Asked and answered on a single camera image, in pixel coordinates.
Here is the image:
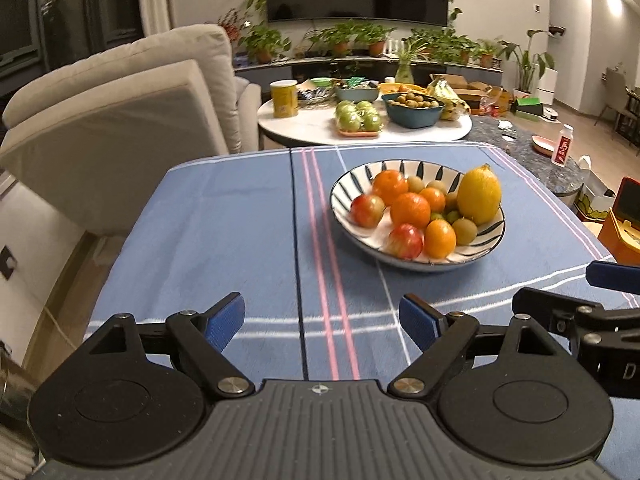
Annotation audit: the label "potted green plant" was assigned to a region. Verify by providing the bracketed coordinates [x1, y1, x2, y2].
[475, 39, 503, 68]
[239, 25, 292, 65]
[442, 32, 481, 65]
[410, 29, 451, 61]
[357, 22, 398, 57]
[305, 20, 366, 57]

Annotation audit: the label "red flower plant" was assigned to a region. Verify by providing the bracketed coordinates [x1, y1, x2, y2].
[217, 8, 248, 41]

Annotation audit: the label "dark window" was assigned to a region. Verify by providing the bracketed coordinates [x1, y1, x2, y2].
[0, 0, 138, 91]

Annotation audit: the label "yellow can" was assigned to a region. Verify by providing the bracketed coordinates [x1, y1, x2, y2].
[270, 80, 301, 119]

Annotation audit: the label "beige recliner sofa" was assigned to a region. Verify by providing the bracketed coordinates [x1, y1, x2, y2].
[0, 24, 263, 236]

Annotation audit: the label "pile of small brown longans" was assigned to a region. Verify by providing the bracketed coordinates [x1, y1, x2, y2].
[387, 92, 443, 110]

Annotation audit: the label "orange open tool case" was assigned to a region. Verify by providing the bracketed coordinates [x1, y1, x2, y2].
[597, 176, 640, 263]

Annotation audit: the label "white air purifier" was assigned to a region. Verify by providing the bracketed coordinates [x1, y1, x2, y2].
[535, 69, 557, 106]

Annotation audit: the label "glass vase with green plant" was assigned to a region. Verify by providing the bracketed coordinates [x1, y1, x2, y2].
[395, 40, 426, 84]

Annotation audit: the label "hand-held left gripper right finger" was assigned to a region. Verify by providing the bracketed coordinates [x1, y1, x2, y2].
[387, 294, 557, 400]

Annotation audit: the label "tall large-leaf plant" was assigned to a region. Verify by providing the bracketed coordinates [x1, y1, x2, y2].
[500, 30, 556, 93]

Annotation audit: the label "metal trash can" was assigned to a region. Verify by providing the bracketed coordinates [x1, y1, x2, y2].
[0, 342, 38, 421]

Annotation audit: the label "red snack bag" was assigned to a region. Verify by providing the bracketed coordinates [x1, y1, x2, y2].
[477, 95, 511, 118]

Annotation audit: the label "blue striped tablecloth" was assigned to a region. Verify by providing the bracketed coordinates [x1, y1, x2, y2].
[82, 142, 640, 480]

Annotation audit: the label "large teal bowl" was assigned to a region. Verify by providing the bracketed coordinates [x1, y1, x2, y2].
[382, 94, 447, 129]

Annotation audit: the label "plate of orange food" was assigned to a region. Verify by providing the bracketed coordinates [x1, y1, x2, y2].
[378, 81, 426, 96]

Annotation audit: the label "dark dining table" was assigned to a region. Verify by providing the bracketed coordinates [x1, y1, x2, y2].
[615, 87, 640, 146]

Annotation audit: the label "large yellow lemon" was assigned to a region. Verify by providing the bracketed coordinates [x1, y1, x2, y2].
[456, 164, 502, 226]

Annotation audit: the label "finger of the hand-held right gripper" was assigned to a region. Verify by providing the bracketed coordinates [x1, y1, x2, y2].
[512, 287, 608, 333]
[586, 260, 640, 295]

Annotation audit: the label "small teal bowl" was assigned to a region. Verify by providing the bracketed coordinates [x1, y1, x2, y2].
[334, 84, 380, 103]

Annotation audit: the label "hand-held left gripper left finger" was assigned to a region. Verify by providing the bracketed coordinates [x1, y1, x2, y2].
[85, 292, 255, 401]

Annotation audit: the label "white round coffee table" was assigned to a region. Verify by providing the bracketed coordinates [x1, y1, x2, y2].
[257, 95, 473, 147]

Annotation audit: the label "bunch of bananas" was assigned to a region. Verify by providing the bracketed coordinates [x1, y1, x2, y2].
[427, 77, 472, 122]

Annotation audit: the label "white bottle with red label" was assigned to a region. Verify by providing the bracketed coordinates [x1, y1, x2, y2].
[551, 124, 575, 166]

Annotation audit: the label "white blue striped bowl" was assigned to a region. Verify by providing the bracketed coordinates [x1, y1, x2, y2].
[330, 160, 507, 273]

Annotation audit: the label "small red apple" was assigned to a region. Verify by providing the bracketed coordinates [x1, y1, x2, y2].
[387, 224, 425, 260]
[350, 193, 387, 228]

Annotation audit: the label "dark snack packets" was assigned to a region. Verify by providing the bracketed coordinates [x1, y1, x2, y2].
[297, 85, 336, 106]

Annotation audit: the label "yellowish orange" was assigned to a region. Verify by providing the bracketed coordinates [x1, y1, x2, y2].
[424, 220, 457, 260]

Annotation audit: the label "open cardboard box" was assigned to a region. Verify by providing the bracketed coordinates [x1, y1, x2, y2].
[430, 74, 493, 103]

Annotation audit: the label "grey marble round table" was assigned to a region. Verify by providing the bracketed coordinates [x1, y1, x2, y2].
[470, 116, 586, 206]

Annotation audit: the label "grey dining chair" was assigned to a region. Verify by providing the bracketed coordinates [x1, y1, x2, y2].
[595, 66, 631, 126]

